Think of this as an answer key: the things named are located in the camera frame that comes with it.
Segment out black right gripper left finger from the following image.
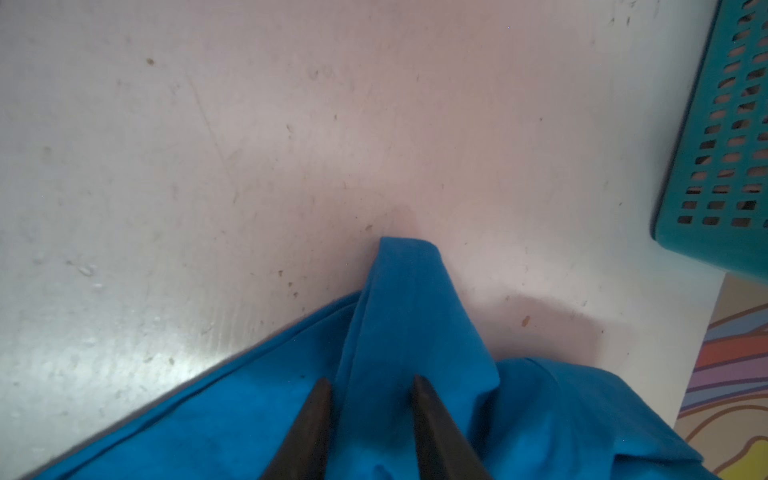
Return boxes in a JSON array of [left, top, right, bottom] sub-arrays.
[[260, 378, 332, 480]]

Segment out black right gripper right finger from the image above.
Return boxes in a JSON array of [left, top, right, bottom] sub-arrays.
[[412, 375, 492, 480]]

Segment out blue t shirt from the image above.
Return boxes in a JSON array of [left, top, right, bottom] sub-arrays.
[[41, 237, 709, 479]]

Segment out teal plastic laundry basket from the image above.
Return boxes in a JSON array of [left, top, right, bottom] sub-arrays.
[[652, 1, 767, 281]]

